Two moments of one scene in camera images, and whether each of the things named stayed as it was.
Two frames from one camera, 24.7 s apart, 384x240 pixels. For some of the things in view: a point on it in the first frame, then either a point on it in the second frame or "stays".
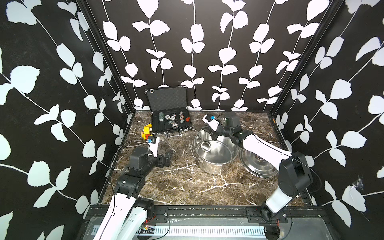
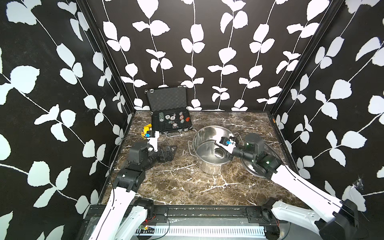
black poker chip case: (168, 107) stays
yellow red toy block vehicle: (145, 134) stays
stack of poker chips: (161, 116) stays
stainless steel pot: (212, 153) stays
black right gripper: (213, 134) → (229, 156)
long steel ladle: (206, 146) → (219, 153)
